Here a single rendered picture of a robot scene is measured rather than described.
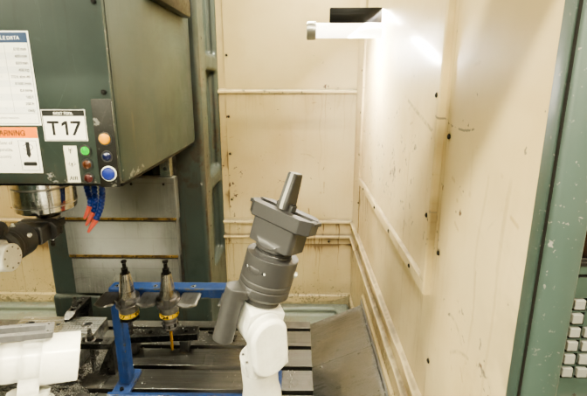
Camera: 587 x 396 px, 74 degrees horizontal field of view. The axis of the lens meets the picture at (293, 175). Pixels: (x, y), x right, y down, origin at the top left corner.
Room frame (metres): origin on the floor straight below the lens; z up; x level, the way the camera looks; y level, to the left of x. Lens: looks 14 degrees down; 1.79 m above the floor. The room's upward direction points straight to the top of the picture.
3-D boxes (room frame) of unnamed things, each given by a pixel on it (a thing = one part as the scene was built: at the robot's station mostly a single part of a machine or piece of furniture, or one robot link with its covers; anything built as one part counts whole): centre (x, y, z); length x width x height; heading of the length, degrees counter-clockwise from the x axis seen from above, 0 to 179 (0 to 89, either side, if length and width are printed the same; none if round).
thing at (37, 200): (1.09, 0.72, 1.49); 0.16 x 0.16 x 0.12
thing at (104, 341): (1.06, 0.62, 0.97); 0.13 x 0.03 x 0.15; 89
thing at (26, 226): (0.99, 0.72, 1.39); 0.13 x 0.12 x 0.10; 89
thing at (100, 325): (1.10, 0.80, 0.97); 0.29 x 0.23 x 0.05; 89
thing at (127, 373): (1.01, 0.50, 1.05); 0.10 x 0.05 x 0.30; 179
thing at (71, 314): (1.25, 0.77, 0.97); 0.13 x 0.03 x 0.15; 179
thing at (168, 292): (0.95, 0.34, 1.26); 0.04 x 0.04 x 0.07
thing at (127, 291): (0.95, 0.45, 1.26); 0.04 x 0.04 x 0.07
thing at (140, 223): (1.53, 0.71, 1.16); 0.48 x 0.05 x 0.51; 89
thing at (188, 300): (0.95, 0.28, 1.21); 0.07 x 0.05 x 0.01; 179
